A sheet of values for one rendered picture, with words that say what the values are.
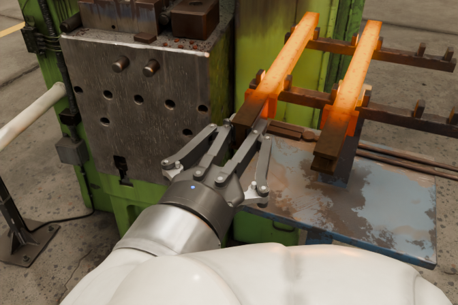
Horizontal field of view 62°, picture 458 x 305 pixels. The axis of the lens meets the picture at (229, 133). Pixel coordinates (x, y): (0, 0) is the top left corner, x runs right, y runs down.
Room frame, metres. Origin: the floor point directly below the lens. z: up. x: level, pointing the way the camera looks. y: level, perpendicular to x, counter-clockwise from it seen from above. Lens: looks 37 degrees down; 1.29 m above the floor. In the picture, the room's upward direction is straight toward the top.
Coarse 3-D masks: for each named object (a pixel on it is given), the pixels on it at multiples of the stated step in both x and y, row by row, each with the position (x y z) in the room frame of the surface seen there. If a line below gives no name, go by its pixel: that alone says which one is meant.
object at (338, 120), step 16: (368, 32) 0.70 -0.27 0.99; (368, 48) 0.63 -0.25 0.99; (352, 64) 0.57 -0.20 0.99; (368, 64) 0.57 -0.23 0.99; (352, 80) 0.51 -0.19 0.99; (352, 96) 0.47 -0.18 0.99; (336, 112) 0.42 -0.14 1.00; (352, 112) 0.42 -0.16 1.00; (320, 128) 0.43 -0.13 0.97; (336, 128) 0.39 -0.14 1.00; (352, 128) 0.41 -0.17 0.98; (320, 144) 0.35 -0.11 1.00; (336, 144) 0.35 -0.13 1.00; (320, 160) 0.34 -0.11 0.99; (336, 160) 0.33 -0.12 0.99
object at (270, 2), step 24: (240, 0) 0.96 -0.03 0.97; (264, 0) 0.94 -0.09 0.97; (288, 0) 0.93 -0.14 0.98; (312, 0) 0.92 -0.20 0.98; (336, 0) 0.90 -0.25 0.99; (240, 24) 0.96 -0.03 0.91; (264, 24) 0.94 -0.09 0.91; (288, 24) 0.93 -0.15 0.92; (240, 48) 0.96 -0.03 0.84; (264, 48) 0.94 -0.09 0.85; (240, 72) 0.96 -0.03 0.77; (312, 72) 0.91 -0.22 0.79; (240, 96) 0.96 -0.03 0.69; (288, 120) 0.93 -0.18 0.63; (312, 120) 0.90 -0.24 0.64; (240, 216) 0.95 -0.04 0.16; (240, 240) 0.95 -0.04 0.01; (264, 240) 0.93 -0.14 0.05; (288, 240) 0.90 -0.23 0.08
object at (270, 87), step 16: (304, 16) 0.78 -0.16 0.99; (304, 32) 0.70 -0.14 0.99; (288, 48) 0.63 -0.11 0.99; (272, 64) 0.57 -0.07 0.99; (288, 64) 0.57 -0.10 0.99; (272, 80) 0.51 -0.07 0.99; (256, 96) 0.45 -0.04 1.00; (272, 96) 0.46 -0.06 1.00; (240, 112) 0.41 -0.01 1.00; (256, 112) 0.41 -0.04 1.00; (272, 112) 0.45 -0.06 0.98; (240, 128) 0.39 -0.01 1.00; (240, 144) 0.39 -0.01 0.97
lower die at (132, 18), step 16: (80, 0) 0.93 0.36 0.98; (96, 0) 0.90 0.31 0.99; (112, 0) 0.89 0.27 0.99; (144, 0) 0.89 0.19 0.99; (160, 0) 0.90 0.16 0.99; (96, 16) 0.91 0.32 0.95; (112, 16) 0.89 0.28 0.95; (128, 16) 0.88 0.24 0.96; (144, 16) 0.87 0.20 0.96; (128, 32) 0.89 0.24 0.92; (144, 32) 0.87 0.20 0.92; (160, 32) 0.88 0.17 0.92
